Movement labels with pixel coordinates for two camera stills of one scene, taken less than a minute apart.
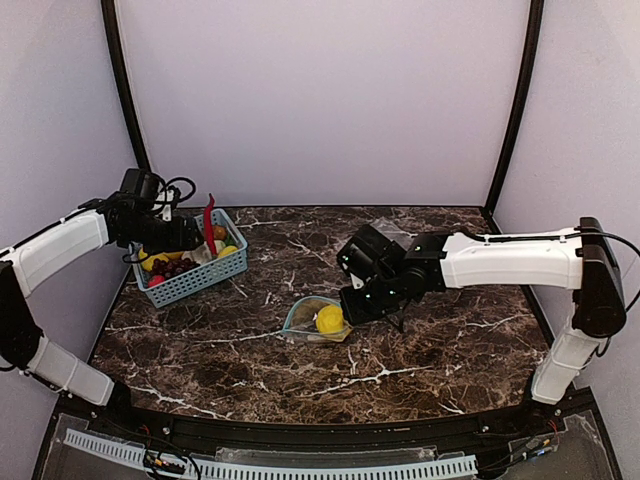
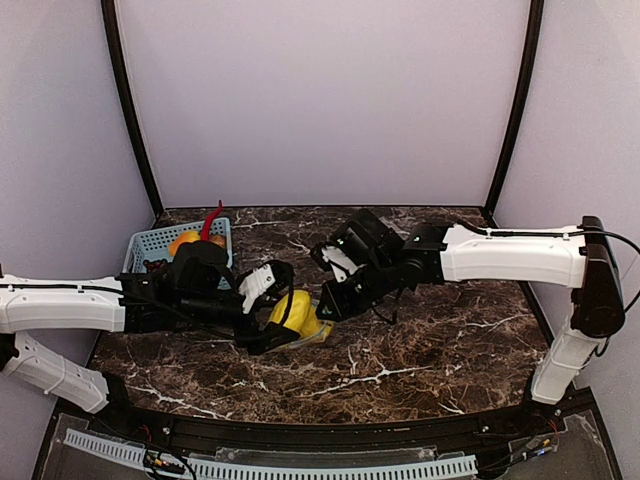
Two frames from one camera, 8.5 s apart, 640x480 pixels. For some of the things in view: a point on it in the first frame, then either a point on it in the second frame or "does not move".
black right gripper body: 351,307 → 343,295
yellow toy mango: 148,263 → 302,316
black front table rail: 319,436 does not move
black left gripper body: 189,236 → 254,326
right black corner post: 521,105 does not move
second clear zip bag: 392,232 does not move
